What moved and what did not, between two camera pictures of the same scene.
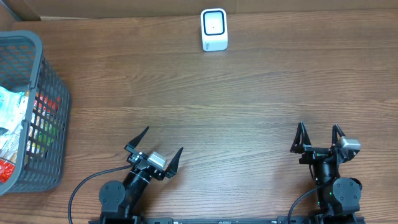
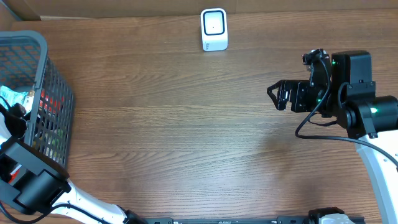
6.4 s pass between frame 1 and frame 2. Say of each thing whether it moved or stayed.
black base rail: stayed
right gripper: moved
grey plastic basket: stayed
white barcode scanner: stayed
